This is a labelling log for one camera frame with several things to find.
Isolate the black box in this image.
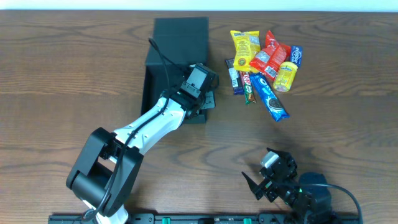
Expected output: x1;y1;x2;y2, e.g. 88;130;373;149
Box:
141;17;209;114

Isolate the yellow snack bag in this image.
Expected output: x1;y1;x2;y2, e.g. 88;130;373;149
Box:
230;30;261;73

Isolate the red snack bag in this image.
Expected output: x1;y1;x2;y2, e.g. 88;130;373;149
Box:
249;30;292;81

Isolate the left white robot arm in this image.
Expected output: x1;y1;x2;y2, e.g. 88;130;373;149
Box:
66;63;219;223

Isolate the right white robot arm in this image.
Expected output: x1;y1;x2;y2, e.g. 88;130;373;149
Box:
243;148;333;223

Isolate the blue Oreo cookie pack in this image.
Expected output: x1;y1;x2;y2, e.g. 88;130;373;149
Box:
249;73;290;122

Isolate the dark purple chocolate bar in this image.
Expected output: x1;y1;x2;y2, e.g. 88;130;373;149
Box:
225;58;244;95

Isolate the red KitKat bar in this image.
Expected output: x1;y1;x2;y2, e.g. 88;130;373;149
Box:
239;71;256;105

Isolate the yellow plastic jar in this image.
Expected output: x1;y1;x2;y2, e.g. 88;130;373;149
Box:
273;62;298;92

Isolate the blue gum packet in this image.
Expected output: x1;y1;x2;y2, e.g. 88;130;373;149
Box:
290;45;303;68

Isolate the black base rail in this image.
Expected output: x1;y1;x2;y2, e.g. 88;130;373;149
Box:
48;213;360;224

